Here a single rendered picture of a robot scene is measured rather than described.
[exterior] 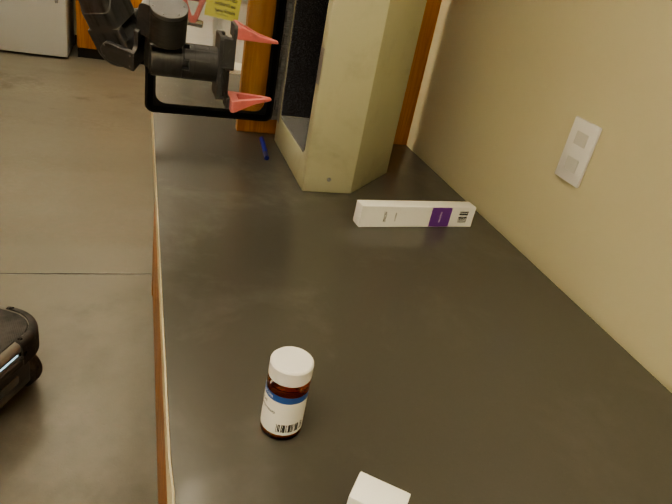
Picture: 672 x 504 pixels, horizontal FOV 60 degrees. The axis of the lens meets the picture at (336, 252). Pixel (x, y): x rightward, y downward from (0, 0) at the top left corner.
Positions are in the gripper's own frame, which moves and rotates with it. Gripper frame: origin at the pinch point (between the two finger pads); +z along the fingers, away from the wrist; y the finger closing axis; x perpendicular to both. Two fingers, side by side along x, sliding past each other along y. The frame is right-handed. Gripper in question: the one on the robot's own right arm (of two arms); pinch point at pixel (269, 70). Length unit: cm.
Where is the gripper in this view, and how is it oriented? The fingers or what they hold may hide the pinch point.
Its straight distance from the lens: 105.2
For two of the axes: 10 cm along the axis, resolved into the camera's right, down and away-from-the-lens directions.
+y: 1.8, -8.7, -4.7
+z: 9.4, 0.2, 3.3
